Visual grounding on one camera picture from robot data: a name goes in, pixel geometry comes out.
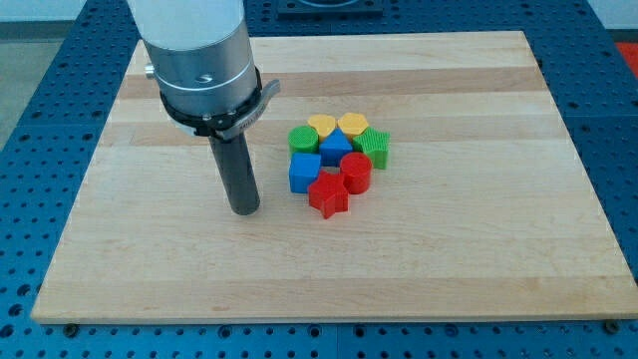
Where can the red cylinder block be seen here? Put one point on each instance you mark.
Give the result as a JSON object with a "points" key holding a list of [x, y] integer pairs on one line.
{"points": [[356, 169]]}

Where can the black cylindrical pointer rod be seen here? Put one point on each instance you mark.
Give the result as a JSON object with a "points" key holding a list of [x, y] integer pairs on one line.
{"points": [[235, 168]]}

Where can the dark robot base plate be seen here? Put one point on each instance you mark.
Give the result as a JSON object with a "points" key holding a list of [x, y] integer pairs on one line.
{"points": [[293, 9]]}

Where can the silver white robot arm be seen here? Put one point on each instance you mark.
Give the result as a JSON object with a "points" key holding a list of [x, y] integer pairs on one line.
{"points": [[202, 60]]}

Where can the green star block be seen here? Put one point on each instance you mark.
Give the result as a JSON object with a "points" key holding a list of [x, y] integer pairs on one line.
{"points": [[375, 145]]}

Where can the yellow hexagon block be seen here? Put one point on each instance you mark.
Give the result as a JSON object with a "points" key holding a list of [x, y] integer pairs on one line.
{"points": [[353, 125]]}

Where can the red star block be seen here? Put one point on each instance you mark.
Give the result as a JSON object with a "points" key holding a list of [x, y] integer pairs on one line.
{"points": [[328, 194]]}

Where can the light wooden board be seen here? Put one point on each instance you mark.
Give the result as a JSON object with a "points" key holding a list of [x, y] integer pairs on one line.
{"points": [[483, 213]]}

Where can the blue triangle block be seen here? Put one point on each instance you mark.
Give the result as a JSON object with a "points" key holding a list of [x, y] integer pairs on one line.
{"points": [[334, 148]]}

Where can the green cylinder block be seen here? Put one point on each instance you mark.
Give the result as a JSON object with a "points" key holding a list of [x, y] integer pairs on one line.
{"points": [[303, 139]]}

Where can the yellow heart block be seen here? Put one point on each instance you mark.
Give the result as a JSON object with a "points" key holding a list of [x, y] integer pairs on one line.
{"points": [[324, 125]]}

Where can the black clamp with grey lever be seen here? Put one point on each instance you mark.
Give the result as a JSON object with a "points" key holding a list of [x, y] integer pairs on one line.
{"points": [[229, 125]]}

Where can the blue cube block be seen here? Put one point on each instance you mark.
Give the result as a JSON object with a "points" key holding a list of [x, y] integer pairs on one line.
{"points": [[303, 171]]}

